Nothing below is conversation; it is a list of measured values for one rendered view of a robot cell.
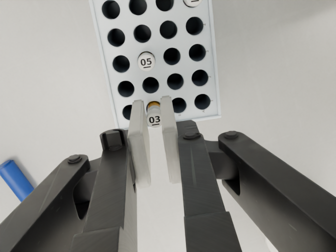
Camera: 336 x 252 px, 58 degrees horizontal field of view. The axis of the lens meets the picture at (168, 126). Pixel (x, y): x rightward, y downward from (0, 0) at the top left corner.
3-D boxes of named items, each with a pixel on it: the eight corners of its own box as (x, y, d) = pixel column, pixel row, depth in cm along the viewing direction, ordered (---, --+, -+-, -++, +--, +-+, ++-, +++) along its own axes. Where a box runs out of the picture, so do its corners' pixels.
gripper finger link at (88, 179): (134, 196, 14) (68, 206, 14) (137, 150, 19) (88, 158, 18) (128, 166, 13) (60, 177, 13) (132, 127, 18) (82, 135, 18)
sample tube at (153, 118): (162, 108, 26) (165, 127, 21) (148, 111, 26) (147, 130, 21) (160, 94, 25) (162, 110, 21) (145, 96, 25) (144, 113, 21)
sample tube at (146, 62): (155, 61, 26) (156, 70, 21) (140, 63, 26) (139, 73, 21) (153, 46, 25) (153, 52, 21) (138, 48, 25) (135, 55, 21)
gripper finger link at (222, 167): (180, 158, 13) (248, 148, 13) (174, 121, 18) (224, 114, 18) (184, 188, 14) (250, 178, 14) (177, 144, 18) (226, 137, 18)
